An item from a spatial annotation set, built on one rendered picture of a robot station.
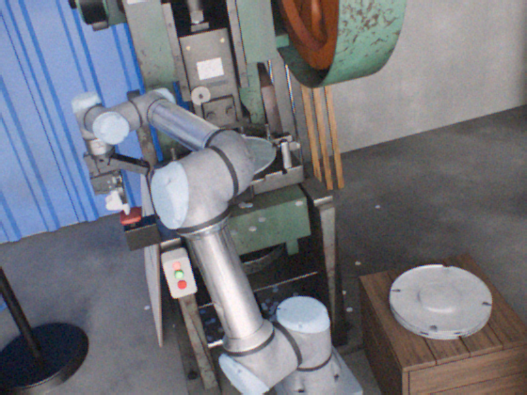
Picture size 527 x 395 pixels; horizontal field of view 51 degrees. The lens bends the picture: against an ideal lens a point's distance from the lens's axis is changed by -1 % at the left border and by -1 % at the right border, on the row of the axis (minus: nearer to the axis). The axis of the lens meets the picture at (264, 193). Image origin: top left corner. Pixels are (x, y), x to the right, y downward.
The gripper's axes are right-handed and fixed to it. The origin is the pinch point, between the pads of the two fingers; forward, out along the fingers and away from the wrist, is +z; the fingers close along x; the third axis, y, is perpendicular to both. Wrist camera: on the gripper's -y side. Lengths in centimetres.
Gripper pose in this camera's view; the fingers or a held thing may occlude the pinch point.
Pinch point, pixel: (128, 209)
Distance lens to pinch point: 163.9
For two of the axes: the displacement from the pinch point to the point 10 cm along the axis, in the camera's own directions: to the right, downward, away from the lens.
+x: 2.7, 4.6, -8.5
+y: -9.5, 2.6, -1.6
